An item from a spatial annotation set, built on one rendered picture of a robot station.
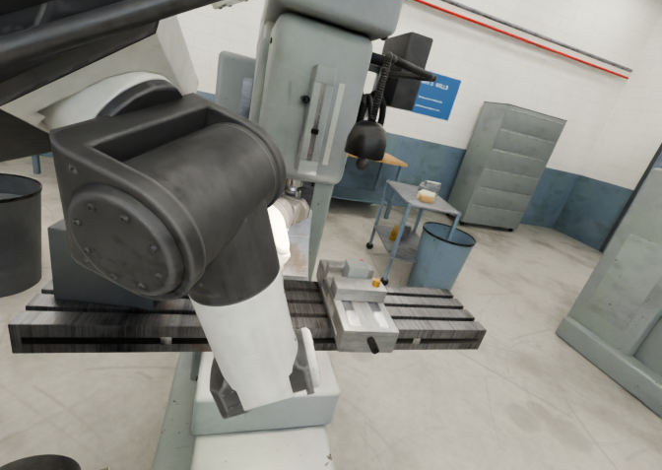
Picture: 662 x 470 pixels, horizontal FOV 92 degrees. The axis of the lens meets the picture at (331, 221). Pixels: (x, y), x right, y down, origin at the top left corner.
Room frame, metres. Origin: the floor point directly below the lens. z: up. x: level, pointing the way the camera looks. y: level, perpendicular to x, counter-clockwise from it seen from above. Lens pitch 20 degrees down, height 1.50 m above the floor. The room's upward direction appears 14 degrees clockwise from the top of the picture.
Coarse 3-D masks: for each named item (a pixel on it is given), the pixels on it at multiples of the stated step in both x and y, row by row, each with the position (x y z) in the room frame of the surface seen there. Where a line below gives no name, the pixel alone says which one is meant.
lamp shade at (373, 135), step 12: (372, 120) 0.58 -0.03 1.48; (360, 132) 0.57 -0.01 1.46; (372, 132) 0.56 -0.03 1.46; (384, 132) 0.58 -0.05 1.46; (348, 144) 0.57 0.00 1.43; (360, 144) 0.56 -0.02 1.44; (372, 144) 0.56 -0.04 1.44; (384, 144) 0.57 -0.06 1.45; (360, 156) 0.56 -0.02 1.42; (372, 156) 0.56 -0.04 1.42
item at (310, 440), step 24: (240, 432) 0.53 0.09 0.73; (264, 432) 0.54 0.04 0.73; (288, 432) 0.56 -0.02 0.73; (312, 432) 0.57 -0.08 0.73; (192, 456) 0.46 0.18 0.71; (216, 456) 0.46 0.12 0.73; (240, 456) 0.48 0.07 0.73; (264, 456) 0.49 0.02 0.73; (288, 456) 0.50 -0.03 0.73; (312, 456) 0.51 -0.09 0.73
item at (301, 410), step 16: (208, 352) 0.62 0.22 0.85; (320, 352) 0.71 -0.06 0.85; (208, 368) 0.58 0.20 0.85; (320, 368) 0.66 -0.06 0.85; (208, 384) 0.53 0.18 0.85; (320, 384) 0.61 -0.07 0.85; (336, 384) 0.62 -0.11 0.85; (208, 400) 0.50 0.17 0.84; (288, 400) 0.56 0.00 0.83; (304, 400) 0.57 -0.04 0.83; (320, 400) 0.58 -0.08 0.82; (336, 400) 0.60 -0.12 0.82; (208, 416) 0.50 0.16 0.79; (240, 416) 0.52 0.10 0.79; (256, 416) 0.54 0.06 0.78; (272, 416) 0.55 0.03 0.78; (288, 416) 0.56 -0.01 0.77; (304, 416) 0.57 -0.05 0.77; (320, 416) 0.59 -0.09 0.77; (192, 432) 0.49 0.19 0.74; (208, 432) 0.50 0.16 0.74; (224, 432) 0.51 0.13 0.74
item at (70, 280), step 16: (64, 224) 0.62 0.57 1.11; (48, 240) 0.59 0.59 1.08; (64, 240) 0.60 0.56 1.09; (64, 256) 0.60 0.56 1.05; (64, 272) 0.59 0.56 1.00; (80, 272) 0.60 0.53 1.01; (64, 288) 0.59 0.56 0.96; (80, 288) 0.60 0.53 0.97; (96, 288) 0.61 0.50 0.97; (112, 288) 0.61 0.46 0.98; (112, 304) 0.62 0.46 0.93; (128, 304) 0.62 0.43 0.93; (144, 304) 0.63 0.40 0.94
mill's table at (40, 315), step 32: (288, 288) 0.87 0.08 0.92; (416, 288) 1.06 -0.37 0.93; (32, 320) 0.52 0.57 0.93; (64, 320) 0.54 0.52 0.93; (96, 320) 0.56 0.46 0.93; (128, 320) 0.58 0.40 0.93; (160, 320) 0.60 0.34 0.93; (192, 320) 0.63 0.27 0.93; (320, 320) 0.74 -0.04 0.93; (416, 320) 0.85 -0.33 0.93; (448, 320) 0.92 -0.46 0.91; (32, 352) 0.51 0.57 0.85; (64, 352) 0.53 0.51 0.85; (96, 352) 0.54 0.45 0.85; (128, 352) 0.57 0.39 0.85
